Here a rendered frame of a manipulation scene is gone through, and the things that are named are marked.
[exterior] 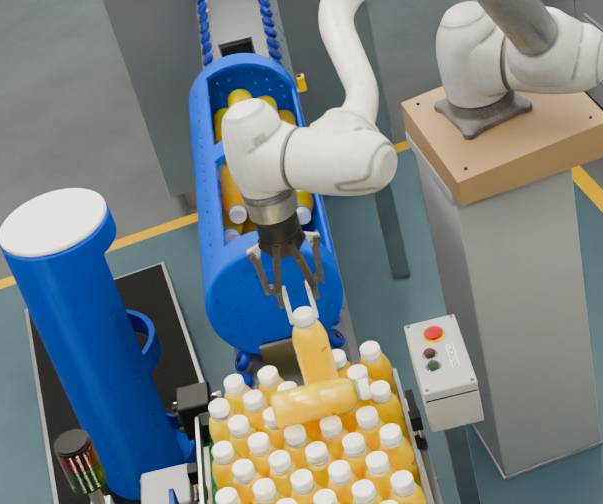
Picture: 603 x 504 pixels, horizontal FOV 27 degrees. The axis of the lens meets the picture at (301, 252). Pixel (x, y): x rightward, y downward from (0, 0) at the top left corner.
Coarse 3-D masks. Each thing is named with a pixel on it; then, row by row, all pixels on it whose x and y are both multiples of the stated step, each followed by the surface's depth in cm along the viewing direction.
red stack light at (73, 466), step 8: (88, 448) 211; (80, 456) 210; (88, 456) 211; (96, 456) 214; (64, 464) 211; (72, 464) 210; (80, 464) 211; (88, 464) 212; (72, 472) 212; (80, 472) 212
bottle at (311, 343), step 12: (312, 324) 227; (300, 336) 227; (312, 336) 227; (324, 336) 229; (300, 348) 228; (312, 348) 228; (324, 348) 229; (300, 360) 231; (312, 360) 229; (324, 360) 230; (312, 372) 231; (324, 372) 231; (336, 372) 234
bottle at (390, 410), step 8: (384, 400) 232; (392, 400) 233; (376, 408) 232; (384, 408) 232; (392, 408) 232; (400, 408) 234; (384, 416) 232; (392, 416) 233; (400, 416) 234; (400, 424) 235; (408, 440) 239
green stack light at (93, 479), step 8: (96, 464) 213; (64, 472) 213; (88, 472) 212; (96, 472) 214; (104, 472) 216; (72, 480) 213; (80, 480) 213; (88, 480) 213; (96, 480) 214; (104, 480) 216; (72, 488) 216; (80, 488) 214; (88, 488) 214; (96, 488) 215
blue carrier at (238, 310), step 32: (224, 64) 316; (256, 64) 315; (192, 96) 319; (224, 96) 325; (256, 96) 326; (288, 96) 327; (192, 128) 310; (224, 160) 283; (320, 224) 284; (224, 256) 253; (224, 288) 253; (256, 288) 254; (288, 288) 255; (320, 288) 256; (224, 320) 258; (256, 320) 259; (288, 320) 260; (320, 320) 261; (256, 352) 264
